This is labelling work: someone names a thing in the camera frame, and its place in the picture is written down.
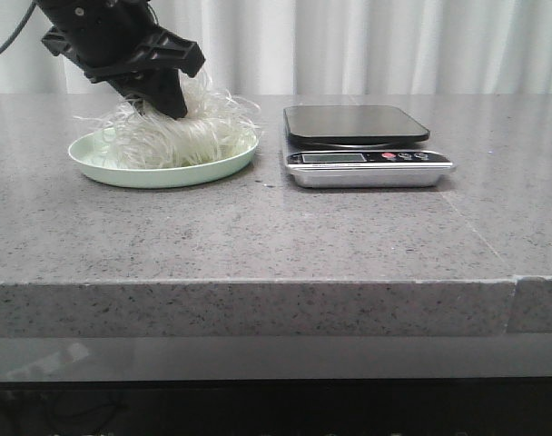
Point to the pale green round plate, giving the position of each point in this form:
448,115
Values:
86,151

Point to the white pleated curtain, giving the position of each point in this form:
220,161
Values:
369,47

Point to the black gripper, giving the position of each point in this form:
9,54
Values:
120,39

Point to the white vermicelli noodle bundle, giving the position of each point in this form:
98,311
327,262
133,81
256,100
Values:
136,136

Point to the black silver kitchen scale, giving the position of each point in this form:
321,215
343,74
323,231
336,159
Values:
358,146

